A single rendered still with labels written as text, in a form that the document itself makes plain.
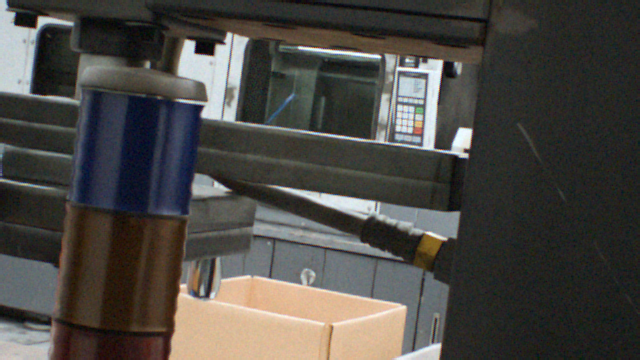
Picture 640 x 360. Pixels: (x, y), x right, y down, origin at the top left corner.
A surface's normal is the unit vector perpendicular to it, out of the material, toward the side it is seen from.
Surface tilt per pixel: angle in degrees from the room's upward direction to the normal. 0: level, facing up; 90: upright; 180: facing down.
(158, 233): 76
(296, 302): 93
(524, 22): 90
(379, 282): 90
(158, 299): 104
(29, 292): 90
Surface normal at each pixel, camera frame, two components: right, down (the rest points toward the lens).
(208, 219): 0.93, 0.14
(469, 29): -0.33, 0.00
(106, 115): -0.41, 0.24
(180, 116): 0.70, -0.11
